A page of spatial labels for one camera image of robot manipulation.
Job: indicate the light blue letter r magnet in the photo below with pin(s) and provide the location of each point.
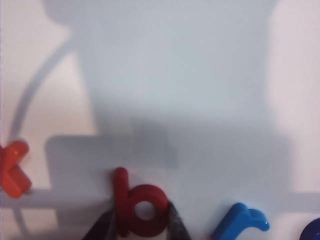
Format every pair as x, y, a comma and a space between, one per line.
237, 220

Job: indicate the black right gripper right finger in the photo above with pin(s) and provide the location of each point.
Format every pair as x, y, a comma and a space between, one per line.
178, 225

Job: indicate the orange letter k magnet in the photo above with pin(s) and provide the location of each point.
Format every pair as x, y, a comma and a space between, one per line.
13, 170

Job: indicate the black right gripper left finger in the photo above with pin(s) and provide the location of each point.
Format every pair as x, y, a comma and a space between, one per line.
102, 227

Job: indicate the red letter b magnet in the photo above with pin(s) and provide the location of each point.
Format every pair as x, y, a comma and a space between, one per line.
123, 200

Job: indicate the dark blue letter g magnet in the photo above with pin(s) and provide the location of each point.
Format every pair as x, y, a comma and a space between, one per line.
312, 231

